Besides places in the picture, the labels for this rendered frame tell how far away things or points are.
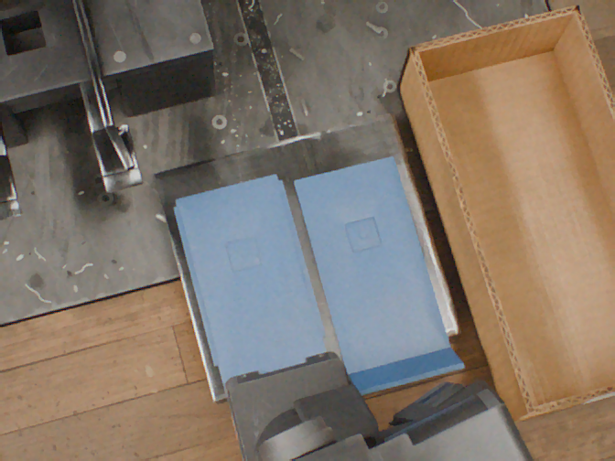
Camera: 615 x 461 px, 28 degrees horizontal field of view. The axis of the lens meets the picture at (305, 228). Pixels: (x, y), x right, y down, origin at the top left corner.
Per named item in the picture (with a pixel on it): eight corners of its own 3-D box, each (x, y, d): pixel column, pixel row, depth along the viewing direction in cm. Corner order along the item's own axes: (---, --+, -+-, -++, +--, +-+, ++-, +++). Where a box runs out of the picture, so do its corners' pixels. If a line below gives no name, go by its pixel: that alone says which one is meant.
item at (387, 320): (354, 402, 80) (358, 395, 78) (294, 182, 84) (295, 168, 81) (458, 374, 81) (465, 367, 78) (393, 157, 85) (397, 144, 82)
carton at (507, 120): (503, 427, 83) (528, 414, 76) (395, 90, 89) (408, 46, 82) (680, 376, 85) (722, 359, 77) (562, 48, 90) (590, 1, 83)
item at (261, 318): (232, 423, 80) (232, 417, 77) (175, 200, 83) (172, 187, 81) (338, 394, 80) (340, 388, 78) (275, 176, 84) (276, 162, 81)
